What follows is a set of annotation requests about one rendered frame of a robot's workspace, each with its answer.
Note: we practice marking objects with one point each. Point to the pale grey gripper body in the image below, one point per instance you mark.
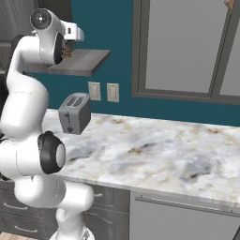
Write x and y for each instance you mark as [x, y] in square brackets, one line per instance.
[79, 34]

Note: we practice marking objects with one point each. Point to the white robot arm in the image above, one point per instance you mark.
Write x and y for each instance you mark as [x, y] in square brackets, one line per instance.
[26, 103]

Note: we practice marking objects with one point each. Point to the dark grey base cabinet door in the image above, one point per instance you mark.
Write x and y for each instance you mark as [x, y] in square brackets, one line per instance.
[109, 225]

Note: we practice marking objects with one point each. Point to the small brown shelf item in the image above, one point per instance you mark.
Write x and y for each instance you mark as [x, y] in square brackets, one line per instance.
[68, 52]

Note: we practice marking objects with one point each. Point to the grey two-slot toaster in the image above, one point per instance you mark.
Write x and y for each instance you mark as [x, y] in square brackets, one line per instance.
[75, 115]

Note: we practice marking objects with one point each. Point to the small dark grey drawer front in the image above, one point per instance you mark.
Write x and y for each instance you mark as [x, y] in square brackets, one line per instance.
[106, 195]

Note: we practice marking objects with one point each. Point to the wide dark grey drawer front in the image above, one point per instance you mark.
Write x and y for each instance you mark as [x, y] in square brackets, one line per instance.
[9, 200]
[18, 223]

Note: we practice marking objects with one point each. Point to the grey dishwasher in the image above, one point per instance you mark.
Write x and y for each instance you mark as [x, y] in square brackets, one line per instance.
[181, 222]

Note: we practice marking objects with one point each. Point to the grey wall shelf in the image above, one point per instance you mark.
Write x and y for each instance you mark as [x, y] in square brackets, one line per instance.
[81, 61]

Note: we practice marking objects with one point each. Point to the beige wall outlet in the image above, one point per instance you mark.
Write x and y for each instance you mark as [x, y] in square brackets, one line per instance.
[112, 92]
[94, 91]

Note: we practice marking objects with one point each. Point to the wide grey wall cabinet door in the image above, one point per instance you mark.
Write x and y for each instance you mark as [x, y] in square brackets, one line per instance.
[181, 47]

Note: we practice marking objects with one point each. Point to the narrow grey wall cabinet door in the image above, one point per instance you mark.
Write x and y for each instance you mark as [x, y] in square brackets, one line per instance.
[232, 62]

